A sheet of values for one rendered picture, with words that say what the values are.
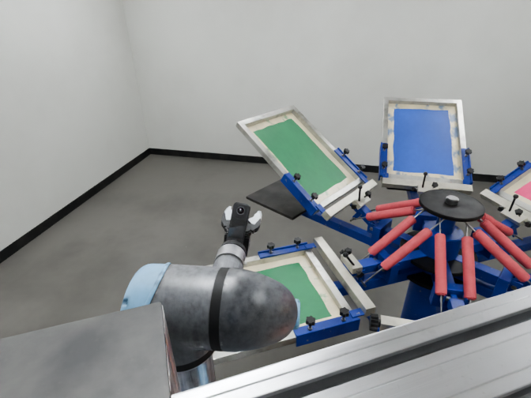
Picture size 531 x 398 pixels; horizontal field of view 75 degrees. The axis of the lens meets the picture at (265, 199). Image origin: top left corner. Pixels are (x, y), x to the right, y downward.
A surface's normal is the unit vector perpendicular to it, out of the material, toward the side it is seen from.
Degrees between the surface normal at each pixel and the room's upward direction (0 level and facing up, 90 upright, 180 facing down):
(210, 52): 90
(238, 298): 31
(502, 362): 0
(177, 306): 45
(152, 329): 0
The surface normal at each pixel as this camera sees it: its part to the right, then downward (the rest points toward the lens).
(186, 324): -0.10, 0.07
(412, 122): -0.13, -0.49
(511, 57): -0.22, 0.47
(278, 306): 0.78, -0.27
